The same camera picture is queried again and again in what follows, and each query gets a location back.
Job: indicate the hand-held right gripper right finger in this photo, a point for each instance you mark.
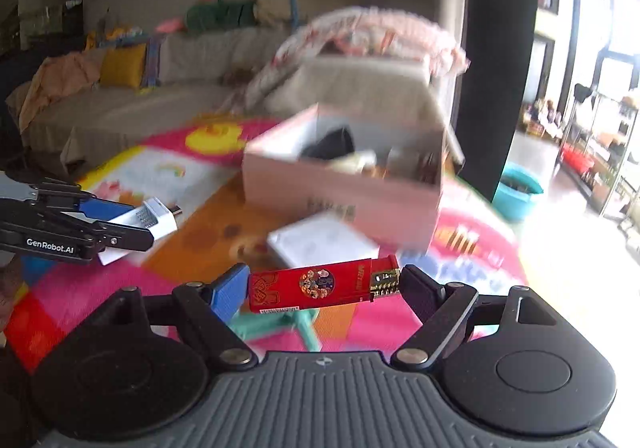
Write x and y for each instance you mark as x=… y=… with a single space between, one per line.
x=417 y=290

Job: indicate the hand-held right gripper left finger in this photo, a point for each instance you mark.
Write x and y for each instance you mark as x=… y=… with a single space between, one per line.
x=230 y=293

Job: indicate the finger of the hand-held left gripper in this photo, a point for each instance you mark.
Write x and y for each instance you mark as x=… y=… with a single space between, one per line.
x=107 y=209
x=125 y=239

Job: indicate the white battery case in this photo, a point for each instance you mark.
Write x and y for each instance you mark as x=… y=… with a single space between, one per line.
x=150 y=220

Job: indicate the red lighter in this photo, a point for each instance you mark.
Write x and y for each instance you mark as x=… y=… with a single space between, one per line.
x=320 y=285

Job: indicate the pink cardboard box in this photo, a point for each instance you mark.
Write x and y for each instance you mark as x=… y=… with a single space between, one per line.
x=350 y=208

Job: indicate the green plastic tool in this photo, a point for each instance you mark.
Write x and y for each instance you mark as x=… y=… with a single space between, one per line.
x=280 y=323

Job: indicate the colourful cartoon play mat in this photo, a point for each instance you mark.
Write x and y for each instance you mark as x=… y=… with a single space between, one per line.
x=210 y=228

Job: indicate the small white box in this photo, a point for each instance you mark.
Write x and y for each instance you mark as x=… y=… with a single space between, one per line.
x=325 y=240

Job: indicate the beige covered sofa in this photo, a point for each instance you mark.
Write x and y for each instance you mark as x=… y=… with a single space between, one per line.
x=125 y=103

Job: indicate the teal plastic basin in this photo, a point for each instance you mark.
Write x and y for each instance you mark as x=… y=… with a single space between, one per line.
x=515 y=203

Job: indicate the orange cloth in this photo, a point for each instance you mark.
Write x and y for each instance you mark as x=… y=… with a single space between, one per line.
x=60 y=73

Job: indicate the yellow cushion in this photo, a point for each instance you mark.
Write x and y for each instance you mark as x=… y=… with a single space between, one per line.
x=122 y=65

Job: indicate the dark cabinet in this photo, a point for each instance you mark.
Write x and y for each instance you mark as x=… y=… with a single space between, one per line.
x=40 y=23

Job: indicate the metal storage rack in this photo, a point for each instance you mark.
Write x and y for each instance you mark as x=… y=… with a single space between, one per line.
x=580 y=158

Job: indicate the green plush toy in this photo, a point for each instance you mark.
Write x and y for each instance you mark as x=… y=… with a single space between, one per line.
x=220 y=15

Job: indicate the dark curtain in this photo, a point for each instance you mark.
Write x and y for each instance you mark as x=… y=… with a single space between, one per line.
x=500 y=53

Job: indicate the floral pink blanket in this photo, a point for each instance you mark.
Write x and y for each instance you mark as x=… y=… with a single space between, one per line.
x=380 y=25

